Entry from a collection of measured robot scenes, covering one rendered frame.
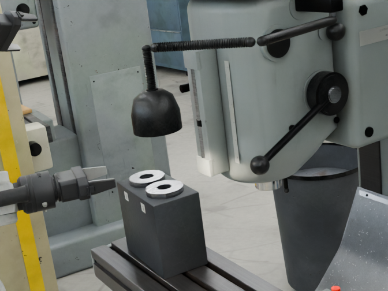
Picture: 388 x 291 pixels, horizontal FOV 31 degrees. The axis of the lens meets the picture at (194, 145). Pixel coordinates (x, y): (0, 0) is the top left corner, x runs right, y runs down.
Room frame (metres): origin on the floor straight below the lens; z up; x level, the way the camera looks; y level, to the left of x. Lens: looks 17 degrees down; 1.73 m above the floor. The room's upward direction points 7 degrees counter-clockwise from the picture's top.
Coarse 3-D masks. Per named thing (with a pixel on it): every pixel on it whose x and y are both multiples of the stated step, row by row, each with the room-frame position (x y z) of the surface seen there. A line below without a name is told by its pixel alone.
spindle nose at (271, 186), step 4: (280, 180) 1.14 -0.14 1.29; (256, 184) 1.14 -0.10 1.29; (260, 184) 1.13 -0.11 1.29; (264, 184) 1.13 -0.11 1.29; (268, 184) 1.13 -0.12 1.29; (272, 184) 1.13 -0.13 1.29; (276, 184) 1.13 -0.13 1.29; (280, 184) 1.14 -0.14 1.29; (256, 188) 1.14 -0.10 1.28; (260, 188) 1.13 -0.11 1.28; (264, 188) 1.13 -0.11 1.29; (268, 188) 1.13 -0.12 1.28; (272, 188) 1.13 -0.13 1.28; (276, 188) 1.13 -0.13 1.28
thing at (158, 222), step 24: (120, 192) 1.62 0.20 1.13; (144, 192) 1.54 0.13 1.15; (168, 192) 1.48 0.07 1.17; (192, 192) 1.50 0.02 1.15; (144, 216) 1.50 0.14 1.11; (168, 216) 1.46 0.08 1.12; (192, 216) 1.48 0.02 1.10; (144, 240) 1.52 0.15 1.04; (168, 240) 1.45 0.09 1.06; (192, 240) 1.48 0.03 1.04; (168, 264) 1.45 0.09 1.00; (192, 264) 1.48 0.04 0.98
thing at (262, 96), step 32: (192, 0) 1.15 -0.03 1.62; (224, 0) 1.07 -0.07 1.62; (256, 0) 1.05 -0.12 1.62; (288, 0) 1.07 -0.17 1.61; (192, 32) 1.15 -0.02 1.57; (224, 32) 1.07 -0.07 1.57; (256, 32) 1.04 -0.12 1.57; (320, 32) 1.09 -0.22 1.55; (224, 64) 1.07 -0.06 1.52; (256, 64) 1.04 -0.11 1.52; (288, 64) 1.06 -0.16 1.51; (320, 64) 1.09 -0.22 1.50; (224, 96) 1.08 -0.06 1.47; (256, 96) 1.04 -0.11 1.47; (288, 96) 1.06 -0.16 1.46; (256, 128) 1.04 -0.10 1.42; (288, 128) 1.06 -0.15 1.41; (320, 128) 1.09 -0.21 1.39; (288, 160) 1.07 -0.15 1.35
